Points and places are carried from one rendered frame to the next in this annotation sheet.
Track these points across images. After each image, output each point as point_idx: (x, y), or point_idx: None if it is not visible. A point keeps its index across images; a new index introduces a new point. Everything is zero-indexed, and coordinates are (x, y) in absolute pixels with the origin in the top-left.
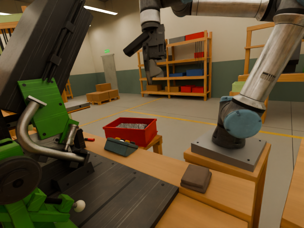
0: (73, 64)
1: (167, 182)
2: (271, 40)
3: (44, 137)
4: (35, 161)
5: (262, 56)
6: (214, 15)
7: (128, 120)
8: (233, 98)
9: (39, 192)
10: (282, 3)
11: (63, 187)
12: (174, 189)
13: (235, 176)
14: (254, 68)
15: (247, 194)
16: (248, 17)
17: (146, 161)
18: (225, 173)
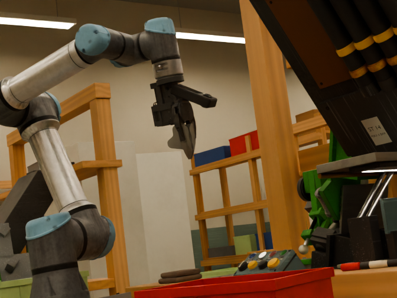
0: (306, 90)
1: None
2: (62, 143)
3: None
4: (297, 184)
5: (68, 158)
6: (64, 80)
7: (238, 293)
8: (92, 204)
9: (312, 211)
10: (52, 111)
11: None
12: (210, 277)
13: (136, 286)
14: (72, 171)
15: (147, 284)
16: (28, 99)
17: None
18: (142, 287)
